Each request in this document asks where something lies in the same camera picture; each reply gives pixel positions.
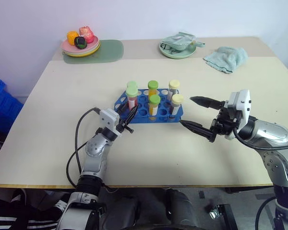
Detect dark grey rounded shape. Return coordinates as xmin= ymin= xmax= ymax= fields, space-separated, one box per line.
xmin=162 ymin=187 xmax=195 ymax=230
xmin=102 ymin=193 xmax=141 ymax=230

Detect light green stacked plate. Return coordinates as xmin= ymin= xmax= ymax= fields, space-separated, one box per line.
xmin=62 ymin=43 xmax=101 ymax=55

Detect green plate with cloth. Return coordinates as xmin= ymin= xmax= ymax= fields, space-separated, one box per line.
xmin=161 ymin=31 xmax=206 ymax=52

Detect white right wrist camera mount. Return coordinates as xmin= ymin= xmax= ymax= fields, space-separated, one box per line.
xmin=224 ymin=89 xmax=252 ymax=141

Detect yellow tube green cap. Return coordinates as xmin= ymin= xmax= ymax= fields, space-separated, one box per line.
xmin=148 ymin=94 xmax=162 ymax=116

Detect black metal frame bracket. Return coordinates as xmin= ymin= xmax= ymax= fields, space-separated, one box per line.
xmin=207 ymin=203 xmax=239 ymax=230

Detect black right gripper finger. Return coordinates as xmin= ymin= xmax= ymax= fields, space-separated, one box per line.
xmin=179 ymin=120 xmax=216 ymax=144
xmin=189 ymin=96 xmax=225 ymax=111

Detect dark tube pale yellow cap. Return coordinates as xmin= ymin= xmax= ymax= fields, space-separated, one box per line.
xmin=168 ymin=80 xmax=181 ymax=101

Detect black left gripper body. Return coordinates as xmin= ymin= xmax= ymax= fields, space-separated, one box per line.
xmin=116 ymin=117 xmax=135 ymax=134

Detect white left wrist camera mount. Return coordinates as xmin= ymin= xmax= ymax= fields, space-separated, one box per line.
xmin=99 ymin=108 xmax=122 ymax=138

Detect black and green toy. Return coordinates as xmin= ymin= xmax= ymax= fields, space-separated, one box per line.
xmin=73 ymin=36 xmax=88 ymax=49

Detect brown tube cream cap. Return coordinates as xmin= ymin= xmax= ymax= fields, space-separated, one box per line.
xmin=170 ymin=93 xmax=184 ymax=116

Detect pink plate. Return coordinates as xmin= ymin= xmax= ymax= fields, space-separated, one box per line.
xmin=60 ymin=35 xmax=100 ymax=53

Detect pink toy fruit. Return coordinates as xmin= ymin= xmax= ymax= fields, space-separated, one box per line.
xmin=78 ymin=26 xmax=95 ymax=44

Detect blue test tube rack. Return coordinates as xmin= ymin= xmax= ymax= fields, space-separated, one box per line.
xmin=113 ymin=88 xmax=184 ymax=124

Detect orange toy fruit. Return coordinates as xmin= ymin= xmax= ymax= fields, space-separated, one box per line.
xmin=66 ymin=30 xmax=80 ymax=46

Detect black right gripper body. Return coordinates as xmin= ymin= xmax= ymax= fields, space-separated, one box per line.
xmin=209 ymin=101 xmax=243 ymax=142

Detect orange tube green cap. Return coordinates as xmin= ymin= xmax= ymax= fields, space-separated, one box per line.
xmin=147 ymin=80 xmax=159 ymax=97

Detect black striped trousers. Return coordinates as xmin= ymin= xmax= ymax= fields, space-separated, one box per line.
xmin=0 ymin=188 xmax=72 ymax=230

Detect yellow plate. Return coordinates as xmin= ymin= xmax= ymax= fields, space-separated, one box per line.
xmin=63 ymin=43 xmax=102 ymax=58

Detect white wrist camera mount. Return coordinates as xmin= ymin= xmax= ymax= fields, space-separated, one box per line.
xmin=99 ymin=108 xmax=122 ymax=138
xmin=224 ymin=89 xmax=252 ymax=141

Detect green placemat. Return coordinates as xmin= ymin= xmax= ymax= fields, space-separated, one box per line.
xmin=62 ymin=39 xmax=124 ymax=65

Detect teal towel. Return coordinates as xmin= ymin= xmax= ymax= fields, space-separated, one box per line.
xmin=203 ymin=46 xmax=249 ymax=75

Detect blue plastic crate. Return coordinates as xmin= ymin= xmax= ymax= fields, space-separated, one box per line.
xmin=0 ymin=79 xmax=24 ymax=127

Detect mint green plate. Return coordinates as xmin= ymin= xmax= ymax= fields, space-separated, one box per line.
xmin=158 ymin=39 xmax=198 ymax=59

